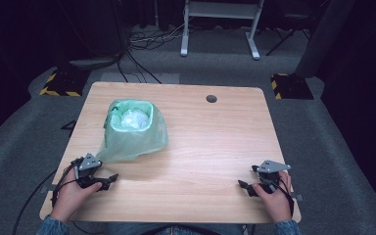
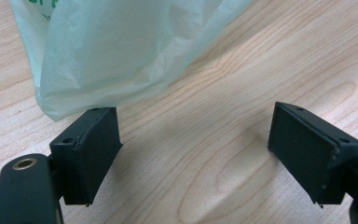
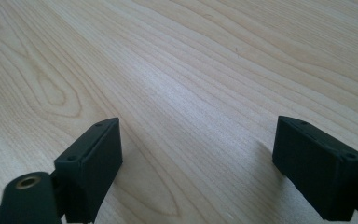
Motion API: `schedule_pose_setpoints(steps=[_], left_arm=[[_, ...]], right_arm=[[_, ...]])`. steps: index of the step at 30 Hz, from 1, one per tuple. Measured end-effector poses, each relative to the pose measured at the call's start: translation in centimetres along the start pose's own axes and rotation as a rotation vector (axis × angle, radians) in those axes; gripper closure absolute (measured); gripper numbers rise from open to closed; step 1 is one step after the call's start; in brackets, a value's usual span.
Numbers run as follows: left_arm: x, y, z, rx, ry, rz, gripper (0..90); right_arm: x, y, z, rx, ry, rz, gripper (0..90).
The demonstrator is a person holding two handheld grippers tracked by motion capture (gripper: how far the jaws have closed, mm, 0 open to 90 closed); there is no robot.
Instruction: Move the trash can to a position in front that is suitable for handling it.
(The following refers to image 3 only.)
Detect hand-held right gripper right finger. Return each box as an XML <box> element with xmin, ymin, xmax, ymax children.
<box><xmin>271</xmin><ymin>115</ymin><xmax>358</xmax><ymax>222</ymax></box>

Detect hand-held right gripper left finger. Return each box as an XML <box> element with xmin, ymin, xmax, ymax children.
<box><xmin>53</xmin><ymin>117</ymin><xmax>124</xmax><ymax>224</ymax></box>

